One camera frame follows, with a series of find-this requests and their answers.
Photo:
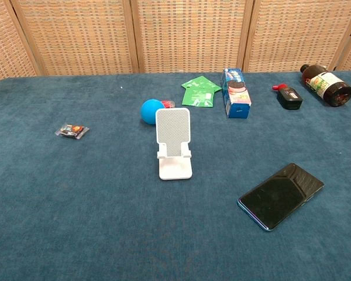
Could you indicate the black smartphone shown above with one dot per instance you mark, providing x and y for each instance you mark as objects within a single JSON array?
[{"x": 278, "y": 199}]

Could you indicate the white phone stand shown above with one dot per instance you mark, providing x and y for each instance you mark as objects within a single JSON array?
[{"x": 173, "y": 137}]

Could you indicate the small red wrapped candy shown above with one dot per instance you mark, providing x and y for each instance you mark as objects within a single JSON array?
[{"x": 168, "y": 104}]

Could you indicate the blue ball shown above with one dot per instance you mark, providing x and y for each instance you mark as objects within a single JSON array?
[{"x": 147, "y": 112}]

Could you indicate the green snack packet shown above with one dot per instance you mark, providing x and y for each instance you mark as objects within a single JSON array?
[
  {"x": 202, "y": 82},
  {"x": 197, "y": 98}
]

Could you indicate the blue cookie box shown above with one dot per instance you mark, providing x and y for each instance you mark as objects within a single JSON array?
[{"x": 235, "y": 93}]

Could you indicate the blue velvet table cloth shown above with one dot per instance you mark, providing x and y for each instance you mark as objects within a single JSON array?
[{"x": 105, "y": 205}]

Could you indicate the wrapped dark candy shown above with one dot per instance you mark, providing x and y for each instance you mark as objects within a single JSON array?
[{"x": 71, "y": 130}]

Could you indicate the woven bamboo folding screen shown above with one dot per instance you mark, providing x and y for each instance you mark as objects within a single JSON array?
[{"x": 175, "y": 35}]

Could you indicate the small black bottle red cap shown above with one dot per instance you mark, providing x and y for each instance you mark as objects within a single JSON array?
[{"x": 289, "y": 98}]

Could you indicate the large dark drink bottle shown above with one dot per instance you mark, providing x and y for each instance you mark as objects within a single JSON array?
[{"x": 329, "y": 85}]

